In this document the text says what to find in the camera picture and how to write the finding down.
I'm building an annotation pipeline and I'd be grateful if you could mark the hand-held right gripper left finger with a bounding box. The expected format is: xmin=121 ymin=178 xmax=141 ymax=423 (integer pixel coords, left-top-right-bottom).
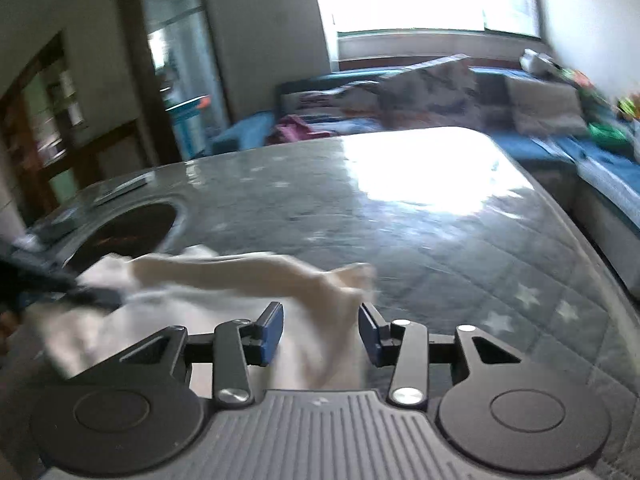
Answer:
xmin=120 ymin=301 xmax=286 ymax=409

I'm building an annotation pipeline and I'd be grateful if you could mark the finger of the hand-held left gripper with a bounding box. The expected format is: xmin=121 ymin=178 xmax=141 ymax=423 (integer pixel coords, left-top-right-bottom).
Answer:
xmin=0 ymin=241 xmax=124 ymax=311

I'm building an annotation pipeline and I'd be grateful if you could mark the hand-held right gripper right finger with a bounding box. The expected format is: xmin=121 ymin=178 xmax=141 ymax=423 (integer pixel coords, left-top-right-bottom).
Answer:
xmin=357 ymin=301 xmax=524 ymax=411

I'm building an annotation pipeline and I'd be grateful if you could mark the cream knit garment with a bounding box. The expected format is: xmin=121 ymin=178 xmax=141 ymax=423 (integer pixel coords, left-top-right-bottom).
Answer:
xmin=24 ymin=244 xmax=379 ymax=392

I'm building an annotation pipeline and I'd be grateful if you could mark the flat grey device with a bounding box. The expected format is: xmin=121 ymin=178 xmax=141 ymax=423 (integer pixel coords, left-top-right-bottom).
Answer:
xmin=94 ymin=172 xmax=157 ymax=207

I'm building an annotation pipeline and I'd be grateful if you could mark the dark wooden cabinet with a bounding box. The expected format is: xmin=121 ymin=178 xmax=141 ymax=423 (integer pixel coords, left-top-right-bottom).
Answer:
xmin=0 ymin=34 xmax=147 ymax=222

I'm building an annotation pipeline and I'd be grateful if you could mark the teal cabinet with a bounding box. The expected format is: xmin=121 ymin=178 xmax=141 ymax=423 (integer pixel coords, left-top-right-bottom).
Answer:
xmin=164 ymin=94 xmax=212 ymax=159

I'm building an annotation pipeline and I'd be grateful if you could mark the pink cloth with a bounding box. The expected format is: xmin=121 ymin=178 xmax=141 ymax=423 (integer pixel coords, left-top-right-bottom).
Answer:
xmin=271 ymin=114 xmax=327 ymax=147

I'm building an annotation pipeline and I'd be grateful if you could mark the long butterfly print pillow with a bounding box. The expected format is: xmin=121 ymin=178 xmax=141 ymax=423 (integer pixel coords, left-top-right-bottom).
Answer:
xmin=294 ymin=82 xmax=387 ymax=122

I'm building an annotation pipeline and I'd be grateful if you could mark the blue corner sofa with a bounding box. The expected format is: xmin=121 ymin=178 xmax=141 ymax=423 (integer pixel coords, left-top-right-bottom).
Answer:
xmin=210 ymin=52 xmax=640 ymax=302

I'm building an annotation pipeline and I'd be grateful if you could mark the square butterfly print pillow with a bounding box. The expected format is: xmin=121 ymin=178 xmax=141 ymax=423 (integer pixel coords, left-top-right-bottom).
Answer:
xmin=377 ymin=55 xmax=484 ymax=132

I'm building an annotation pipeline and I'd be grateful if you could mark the blue patterned sofa cover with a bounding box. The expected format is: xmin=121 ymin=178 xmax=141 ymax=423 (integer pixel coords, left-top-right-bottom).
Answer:
xmin=545 ymin=135 xmax=640 ymax=222

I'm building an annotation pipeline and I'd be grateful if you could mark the grey pillow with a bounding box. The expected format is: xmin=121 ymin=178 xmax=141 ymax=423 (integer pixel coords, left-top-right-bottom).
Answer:
xmin=504 ymin=74 xmax=587 ymax=137

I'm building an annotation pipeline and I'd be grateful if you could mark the green bowl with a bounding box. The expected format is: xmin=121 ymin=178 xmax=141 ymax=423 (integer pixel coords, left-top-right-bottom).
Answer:
xmin=587 ymin=122 xmax=632 ymax=144

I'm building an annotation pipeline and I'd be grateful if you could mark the panda plush toy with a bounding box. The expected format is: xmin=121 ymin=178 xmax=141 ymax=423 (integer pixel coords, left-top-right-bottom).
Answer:
xmin=520 ymin=49 xmax=552 ymax=74

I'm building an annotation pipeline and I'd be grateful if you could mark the dark wooden door frame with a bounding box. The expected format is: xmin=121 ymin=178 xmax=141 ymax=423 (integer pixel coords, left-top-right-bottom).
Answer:
xmin=117 ymin=0 xmax=232 ymax=162

